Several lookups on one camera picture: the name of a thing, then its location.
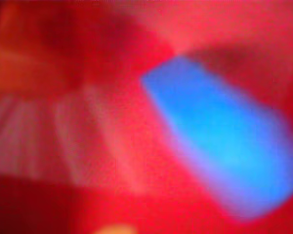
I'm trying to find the blue block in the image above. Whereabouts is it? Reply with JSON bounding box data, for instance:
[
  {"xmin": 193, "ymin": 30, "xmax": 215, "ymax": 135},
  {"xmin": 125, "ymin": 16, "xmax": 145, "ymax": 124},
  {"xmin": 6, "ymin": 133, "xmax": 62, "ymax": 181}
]
[{"xmin": 140, "ymin": 56, "xmax": 293, "ymax": 221}]

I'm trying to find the red container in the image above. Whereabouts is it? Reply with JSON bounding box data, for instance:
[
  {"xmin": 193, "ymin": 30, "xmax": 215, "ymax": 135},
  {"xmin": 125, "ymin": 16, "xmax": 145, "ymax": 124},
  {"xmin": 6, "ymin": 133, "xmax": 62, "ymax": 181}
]
[{"xmin": 0, "ymin": 0, "xmax": 293, "ymax": 234}]

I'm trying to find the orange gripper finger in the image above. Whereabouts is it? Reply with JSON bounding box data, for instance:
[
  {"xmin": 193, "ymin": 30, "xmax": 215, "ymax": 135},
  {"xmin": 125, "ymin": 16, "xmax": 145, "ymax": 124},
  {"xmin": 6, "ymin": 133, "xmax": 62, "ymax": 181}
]
[{"xmin": 92, "ymin": 223, "xmax": 139, "ymax": 234}]

